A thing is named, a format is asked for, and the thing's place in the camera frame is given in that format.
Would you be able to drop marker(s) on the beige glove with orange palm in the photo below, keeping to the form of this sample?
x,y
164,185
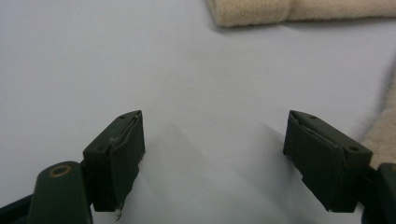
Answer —
x,y
384,137

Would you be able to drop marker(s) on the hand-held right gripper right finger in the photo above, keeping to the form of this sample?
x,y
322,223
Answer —
x,y
323,161

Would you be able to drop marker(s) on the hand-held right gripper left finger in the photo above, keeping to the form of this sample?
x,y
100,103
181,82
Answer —
x,y
118,161

